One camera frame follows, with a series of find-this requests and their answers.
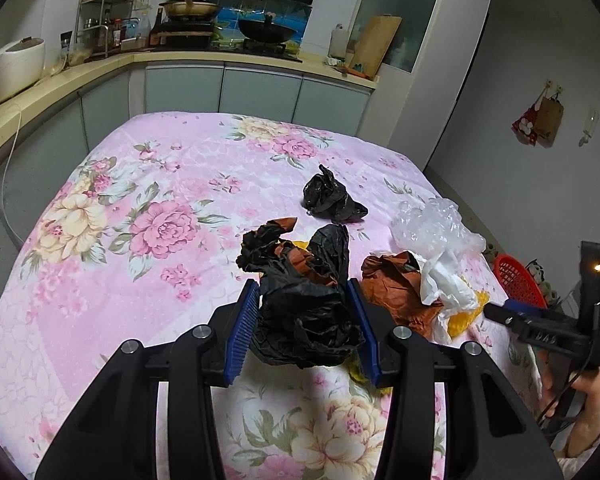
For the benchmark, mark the metal spice rack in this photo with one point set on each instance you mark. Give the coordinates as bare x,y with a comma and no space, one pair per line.
105,5

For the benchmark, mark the pink floral tablecloth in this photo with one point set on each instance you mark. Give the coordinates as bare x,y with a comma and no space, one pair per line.
155,200

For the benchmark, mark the white plastic bottle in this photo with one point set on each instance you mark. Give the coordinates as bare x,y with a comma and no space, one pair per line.
338,42

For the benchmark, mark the red plastic basket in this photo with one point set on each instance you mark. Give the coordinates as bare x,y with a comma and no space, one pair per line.
517,280

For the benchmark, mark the small black plastic bag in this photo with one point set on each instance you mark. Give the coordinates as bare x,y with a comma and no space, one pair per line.
330,200

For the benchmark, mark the person's right forearm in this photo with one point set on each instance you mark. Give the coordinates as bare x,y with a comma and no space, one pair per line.
592,415

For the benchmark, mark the crumpled brown paper bag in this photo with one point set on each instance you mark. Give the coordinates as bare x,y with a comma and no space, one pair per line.
390,285

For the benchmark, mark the grey kitchen cabinets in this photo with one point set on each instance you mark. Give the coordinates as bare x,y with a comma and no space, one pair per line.
260,90

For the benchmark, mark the white wall hook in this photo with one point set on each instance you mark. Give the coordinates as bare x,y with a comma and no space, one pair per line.
589,125

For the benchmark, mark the crumpled white plastic bag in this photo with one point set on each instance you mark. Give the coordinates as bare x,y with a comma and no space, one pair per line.
445,280

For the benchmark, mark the beige kitchen counter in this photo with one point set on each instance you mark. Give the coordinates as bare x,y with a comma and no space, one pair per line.
180,56

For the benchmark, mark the clear plastic bag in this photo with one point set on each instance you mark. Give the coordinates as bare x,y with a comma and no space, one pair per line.
435,225

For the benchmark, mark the white rice cooker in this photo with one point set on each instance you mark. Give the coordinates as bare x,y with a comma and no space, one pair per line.
12,67

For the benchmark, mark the large black plastic bag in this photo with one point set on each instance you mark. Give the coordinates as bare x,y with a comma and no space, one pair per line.
300,315

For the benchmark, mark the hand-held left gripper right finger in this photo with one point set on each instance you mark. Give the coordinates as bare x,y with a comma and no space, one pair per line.
367,340

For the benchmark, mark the wooden cutting board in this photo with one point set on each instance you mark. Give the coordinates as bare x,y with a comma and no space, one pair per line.
375,45

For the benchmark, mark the black wok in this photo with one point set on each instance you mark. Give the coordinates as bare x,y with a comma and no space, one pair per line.
267,30

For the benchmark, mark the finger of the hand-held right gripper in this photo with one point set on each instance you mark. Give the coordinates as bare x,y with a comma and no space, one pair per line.
505,315

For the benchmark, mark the golden cooking pot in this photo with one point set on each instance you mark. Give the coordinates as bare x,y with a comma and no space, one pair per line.
190,7

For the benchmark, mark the gas stove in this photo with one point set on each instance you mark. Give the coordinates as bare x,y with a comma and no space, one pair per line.
260,47

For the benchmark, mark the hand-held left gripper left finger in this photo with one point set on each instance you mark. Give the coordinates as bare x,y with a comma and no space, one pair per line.
241,330

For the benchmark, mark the brown hanging paper bag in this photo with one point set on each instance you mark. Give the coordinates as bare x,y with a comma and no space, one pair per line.
549,120

